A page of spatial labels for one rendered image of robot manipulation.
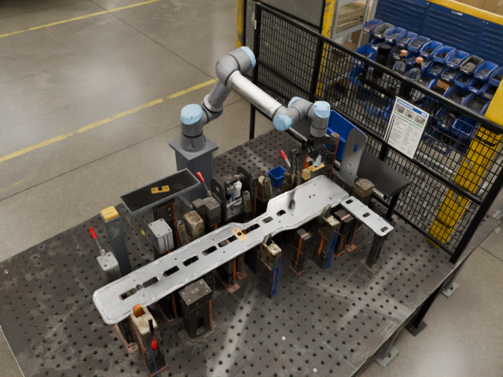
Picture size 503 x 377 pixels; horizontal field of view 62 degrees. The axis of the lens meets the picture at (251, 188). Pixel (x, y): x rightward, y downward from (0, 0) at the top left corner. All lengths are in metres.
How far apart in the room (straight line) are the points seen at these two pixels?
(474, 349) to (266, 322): 1.59
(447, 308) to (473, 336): 0.23
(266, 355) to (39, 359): 1.01
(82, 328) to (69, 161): 2.36
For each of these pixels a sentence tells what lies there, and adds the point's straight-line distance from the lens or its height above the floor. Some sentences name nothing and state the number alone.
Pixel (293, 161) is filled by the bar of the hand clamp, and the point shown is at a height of 1.16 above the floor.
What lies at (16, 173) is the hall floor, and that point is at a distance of 4.36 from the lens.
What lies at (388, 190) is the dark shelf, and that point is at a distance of 2.41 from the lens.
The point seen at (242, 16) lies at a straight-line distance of 4.96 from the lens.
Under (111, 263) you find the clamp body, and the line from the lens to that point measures 1.95.
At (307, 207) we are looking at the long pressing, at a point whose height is 1.00.
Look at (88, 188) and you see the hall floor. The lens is 3.96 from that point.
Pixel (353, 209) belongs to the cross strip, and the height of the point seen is 1.00.
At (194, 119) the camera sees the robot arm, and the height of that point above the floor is 1.30.
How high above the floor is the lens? 2.56
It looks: 43 degrees down
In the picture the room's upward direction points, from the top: 3 degrees clockwise
